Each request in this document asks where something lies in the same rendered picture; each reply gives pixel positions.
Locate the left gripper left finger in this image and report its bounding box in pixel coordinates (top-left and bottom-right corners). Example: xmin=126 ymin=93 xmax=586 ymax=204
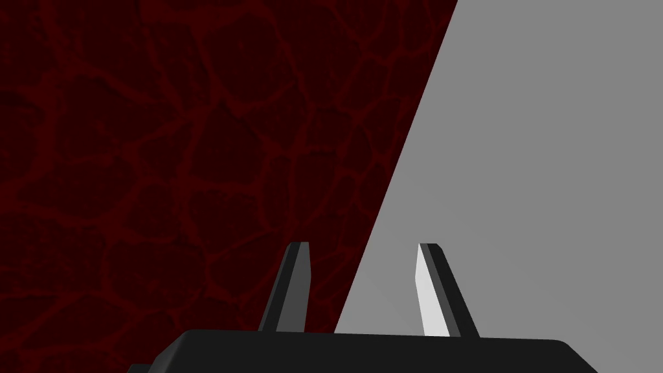
xmin=257 ymin=241 xmax=312 ymax=333

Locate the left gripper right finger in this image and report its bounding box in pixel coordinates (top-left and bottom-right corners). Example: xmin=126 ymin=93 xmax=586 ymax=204
xmin=414 ymin=242 xmax=481 ymax=339

